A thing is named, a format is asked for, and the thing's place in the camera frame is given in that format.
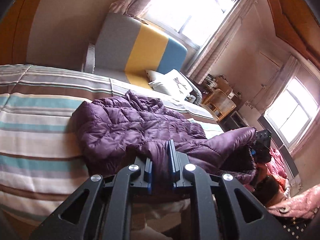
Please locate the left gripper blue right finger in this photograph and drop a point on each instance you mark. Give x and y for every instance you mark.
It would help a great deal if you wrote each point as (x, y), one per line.
(177, 161)

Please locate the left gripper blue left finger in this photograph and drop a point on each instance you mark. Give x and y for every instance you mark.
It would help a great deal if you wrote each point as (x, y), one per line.
(141, 180)

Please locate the purple quilted down jacket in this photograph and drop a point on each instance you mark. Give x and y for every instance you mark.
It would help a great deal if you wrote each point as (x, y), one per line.
(111, 132)

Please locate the pink quilted garment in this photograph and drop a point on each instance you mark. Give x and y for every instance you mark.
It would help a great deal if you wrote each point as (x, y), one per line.
(304, 205)

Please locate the white embroidered pillow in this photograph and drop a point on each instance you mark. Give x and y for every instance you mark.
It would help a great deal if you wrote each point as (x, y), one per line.
(173, 84)

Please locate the cluttered wooden desk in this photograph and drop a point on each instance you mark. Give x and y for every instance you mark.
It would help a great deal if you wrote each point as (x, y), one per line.
(211, 83)

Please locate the side window curtain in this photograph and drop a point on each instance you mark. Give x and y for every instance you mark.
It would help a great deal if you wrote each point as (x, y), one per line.
(275, 85)

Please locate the striped bed sheet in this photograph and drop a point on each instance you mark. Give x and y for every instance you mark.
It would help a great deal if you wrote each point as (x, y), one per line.
(41, 164)

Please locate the pink floral curtain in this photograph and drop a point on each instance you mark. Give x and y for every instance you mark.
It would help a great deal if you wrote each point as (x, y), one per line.
(208, 55)

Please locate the grey yellow blue headboard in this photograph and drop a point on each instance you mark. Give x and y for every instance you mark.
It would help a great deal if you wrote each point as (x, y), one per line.
(127, 48)

